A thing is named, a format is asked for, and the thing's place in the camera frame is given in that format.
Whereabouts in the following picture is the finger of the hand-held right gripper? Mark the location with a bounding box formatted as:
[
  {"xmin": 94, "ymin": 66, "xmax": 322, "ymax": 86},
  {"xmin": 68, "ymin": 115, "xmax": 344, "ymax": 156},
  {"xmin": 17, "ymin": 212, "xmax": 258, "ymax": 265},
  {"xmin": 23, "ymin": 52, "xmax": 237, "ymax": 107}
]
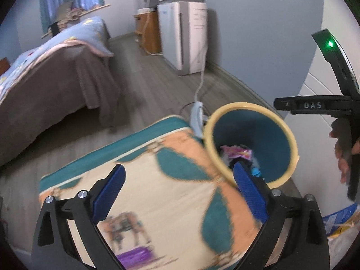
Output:
[{"xmin": 274, "ymin": 95, "xmax": 360, "ymax": 116}]

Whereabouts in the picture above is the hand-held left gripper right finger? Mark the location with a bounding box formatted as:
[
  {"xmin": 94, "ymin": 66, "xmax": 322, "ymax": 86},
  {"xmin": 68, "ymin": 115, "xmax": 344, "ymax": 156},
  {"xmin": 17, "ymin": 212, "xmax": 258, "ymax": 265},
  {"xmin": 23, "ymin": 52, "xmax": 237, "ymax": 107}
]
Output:
[{"xmin": 233, "ymin": 162, "xmax": 330, "ymax": 270}]

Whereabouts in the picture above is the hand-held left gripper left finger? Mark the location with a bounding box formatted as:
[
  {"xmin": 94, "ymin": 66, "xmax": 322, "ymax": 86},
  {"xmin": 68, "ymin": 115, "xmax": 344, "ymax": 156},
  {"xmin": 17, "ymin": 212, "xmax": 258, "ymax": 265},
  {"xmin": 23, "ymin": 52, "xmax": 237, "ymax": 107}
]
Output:
[{"xmin": 31, "ymin": 164, "xmax": 126, "ymax": 270}]

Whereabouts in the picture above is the teal bin with yellow rim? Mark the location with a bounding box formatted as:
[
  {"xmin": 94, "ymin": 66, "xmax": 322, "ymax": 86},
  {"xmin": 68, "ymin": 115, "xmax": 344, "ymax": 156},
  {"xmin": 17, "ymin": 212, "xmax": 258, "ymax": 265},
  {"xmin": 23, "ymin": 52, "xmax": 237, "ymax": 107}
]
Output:
[{"xmin": 203, "ymin": 102, "xmax": 300, "ymax": 189}]

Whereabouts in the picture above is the person's right hand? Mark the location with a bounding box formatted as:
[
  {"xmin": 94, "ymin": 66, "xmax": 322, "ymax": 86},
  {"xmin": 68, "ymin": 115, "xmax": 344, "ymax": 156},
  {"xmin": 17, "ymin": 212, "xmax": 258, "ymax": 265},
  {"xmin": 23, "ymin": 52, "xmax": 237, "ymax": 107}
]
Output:
[{"xmin": 329, "ymin": 128, "xmax": 360, "ymax": 184}]

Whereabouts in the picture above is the white door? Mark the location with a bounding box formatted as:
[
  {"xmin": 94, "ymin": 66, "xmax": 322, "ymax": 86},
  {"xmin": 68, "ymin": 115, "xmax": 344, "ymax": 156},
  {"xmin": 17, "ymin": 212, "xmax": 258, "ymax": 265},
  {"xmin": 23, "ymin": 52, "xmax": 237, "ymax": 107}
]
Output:
[{"xmin": 287, "ymin": 0, "xmax": 360, "ymax": 223}]

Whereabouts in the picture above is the pink yellow wrapper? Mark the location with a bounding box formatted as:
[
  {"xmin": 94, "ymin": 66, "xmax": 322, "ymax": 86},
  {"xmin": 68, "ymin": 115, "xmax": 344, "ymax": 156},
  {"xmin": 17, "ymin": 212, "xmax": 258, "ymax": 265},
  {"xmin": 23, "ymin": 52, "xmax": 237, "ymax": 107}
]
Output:
[{"xmin": 221, "ymin": 145, "xmax": 253, "ymax": 161}]

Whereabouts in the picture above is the teal orange patterned mat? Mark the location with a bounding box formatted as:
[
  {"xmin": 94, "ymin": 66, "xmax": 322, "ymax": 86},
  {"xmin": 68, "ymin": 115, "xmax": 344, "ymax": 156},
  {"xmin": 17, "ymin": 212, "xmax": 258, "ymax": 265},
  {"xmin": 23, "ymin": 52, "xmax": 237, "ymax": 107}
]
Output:
[{"xmin": 38, "ymin": 114, "xmax": 282, "ymax": 270}]

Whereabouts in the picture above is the purple wrapper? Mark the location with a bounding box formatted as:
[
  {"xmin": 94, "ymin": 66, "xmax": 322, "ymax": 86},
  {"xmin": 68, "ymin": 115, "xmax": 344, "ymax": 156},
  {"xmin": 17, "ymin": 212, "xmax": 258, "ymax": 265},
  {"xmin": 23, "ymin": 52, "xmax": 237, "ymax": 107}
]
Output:
[{"xmin": 115, "ymin": 246, "xmax": 156, "ymax": 265}]

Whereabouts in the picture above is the white power strip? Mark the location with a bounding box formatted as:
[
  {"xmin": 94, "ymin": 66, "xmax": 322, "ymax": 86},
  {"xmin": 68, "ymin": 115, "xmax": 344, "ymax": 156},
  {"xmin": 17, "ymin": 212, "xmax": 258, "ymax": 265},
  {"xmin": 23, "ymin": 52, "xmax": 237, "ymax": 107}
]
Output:
[{"xmin": 190, "ymin": 101, "xmax": 209, "ymax": 139}]

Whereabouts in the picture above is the blue printed bag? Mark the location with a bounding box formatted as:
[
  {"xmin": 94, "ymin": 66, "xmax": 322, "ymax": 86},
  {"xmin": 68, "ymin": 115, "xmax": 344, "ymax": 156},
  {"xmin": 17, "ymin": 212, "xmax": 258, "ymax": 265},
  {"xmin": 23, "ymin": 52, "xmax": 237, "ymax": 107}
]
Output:
[{"xmin": 322, "ymin": 204, "xmax": 359, "ymax": 237}]

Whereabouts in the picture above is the bed with brown cover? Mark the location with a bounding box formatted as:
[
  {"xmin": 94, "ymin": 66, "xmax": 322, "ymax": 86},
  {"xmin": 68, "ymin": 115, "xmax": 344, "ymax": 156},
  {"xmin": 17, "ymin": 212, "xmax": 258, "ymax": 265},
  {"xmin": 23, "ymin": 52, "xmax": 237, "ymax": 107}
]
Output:
[{"xmin": 0, "ymin": 20, "xmax": 122, "ymax": 167}]

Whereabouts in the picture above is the white air purifier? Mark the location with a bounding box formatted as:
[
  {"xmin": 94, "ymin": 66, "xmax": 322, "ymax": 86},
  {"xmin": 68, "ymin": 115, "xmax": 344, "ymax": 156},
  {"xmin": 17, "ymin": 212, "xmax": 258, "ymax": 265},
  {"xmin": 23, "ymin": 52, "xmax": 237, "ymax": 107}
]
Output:
[{"xmin": 157, "ymin": 0, "xmax": 209, "ymax": 76}]

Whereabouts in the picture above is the light blue quilt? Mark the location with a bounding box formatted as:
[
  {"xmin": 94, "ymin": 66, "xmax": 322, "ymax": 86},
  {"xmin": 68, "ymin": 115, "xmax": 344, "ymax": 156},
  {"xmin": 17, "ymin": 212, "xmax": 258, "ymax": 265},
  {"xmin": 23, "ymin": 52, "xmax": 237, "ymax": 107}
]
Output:
[{"xmin": 0, "ymin": 15, "xmax": 114, "ymax": 103}]

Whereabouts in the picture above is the wooden headboard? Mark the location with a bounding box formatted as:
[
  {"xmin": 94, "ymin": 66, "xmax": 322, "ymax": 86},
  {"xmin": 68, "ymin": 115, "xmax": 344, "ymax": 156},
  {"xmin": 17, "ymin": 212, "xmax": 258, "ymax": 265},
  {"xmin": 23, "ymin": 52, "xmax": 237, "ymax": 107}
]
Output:
[{"xmin": 0, "ymin": 58, "xmax": 12, "ymax": 76}]

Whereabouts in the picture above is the wooden cabinet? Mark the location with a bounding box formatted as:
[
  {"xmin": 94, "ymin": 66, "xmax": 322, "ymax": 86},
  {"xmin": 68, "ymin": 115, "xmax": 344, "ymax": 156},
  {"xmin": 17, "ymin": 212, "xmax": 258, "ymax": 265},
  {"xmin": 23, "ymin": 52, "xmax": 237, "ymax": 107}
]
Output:
[{"xmin": 134, "ymin": 10, "xmax": 162, "ymax": 55}]

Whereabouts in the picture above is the pile of clothes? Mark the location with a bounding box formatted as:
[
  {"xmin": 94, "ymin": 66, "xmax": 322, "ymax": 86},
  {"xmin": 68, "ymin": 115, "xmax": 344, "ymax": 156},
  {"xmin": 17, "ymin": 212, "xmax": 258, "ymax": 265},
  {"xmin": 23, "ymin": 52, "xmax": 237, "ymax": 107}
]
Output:
[{"xmin": 49, "ymin": 1, "xmax": 85, "ymax": 35}]

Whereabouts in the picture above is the black cable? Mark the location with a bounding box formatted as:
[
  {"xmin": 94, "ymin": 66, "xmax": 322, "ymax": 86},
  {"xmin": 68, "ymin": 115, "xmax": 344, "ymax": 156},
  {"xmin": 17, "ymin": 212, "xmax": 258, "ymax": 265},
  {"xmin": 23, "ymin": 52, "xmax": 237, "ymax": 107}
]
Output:
[{"xmin": 180, "ymin": 103, "xmax": 212, "ymax": 119}]

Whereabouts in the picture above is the white power cable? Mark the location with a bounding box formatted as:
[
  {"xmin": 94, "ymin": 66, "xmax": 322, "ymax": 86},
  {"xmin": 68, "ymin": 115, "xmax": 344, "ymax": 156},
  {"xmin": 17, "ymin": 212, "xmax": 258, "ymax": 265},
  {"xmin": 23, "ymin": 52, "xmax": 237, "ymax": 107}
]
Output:
[{"xmin": 194, "ymin": 42, "xmax": 208, "ymax": 103}]

